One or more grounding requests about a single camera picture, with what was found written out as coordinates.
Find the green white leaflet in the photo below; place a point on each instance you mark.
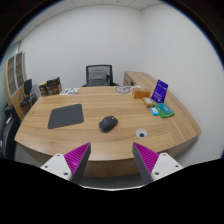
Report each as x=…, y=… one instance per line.
x=69, y=91

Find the small tan box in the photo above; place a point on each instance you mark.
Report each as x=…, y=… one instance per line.
x=147, y=101

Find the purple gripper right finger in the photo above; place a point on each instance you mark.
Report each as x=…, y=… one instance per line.
x=153, y=166

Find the dark grey mouse pad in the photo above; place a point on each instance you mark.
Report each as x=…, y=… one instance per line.
x=66, y=116

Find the black computer mouse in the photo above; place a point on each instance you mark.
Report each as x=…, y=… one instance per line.
x=108, y=123

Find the black mesh office chair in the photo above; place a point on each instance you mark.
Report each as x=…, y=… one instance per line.
x=99, y=75

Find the wooden office desk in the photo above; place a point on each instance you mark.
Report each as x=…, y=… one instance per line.
x=111, y=153

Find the orange brown box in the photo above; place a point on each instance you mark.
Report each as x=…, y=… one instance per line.
x=138, y=93

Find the dark brown snack boxes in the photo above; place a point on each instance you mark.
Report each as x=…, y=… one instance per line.
x=50, y=87

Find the wooden bookshelf with glass doors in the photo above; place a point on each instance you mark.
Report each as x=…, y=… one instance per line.
x=14, y=76

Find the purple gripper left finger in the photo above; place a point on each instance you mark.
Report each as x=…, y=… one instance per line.
x=70, y=166

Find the green flat box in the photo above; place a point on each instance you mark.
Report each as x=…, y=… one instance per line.
x=164, y=110

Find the silver desk cable grommet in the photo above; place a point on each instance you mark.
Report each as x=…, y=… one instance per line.
x=141, y=133

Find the black chair at far left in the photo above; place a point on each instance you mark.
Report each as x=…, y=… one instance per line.
x=9, y=124

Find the small blue white box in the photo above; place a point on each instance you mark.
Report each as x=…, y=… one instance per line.
x=154, y=111

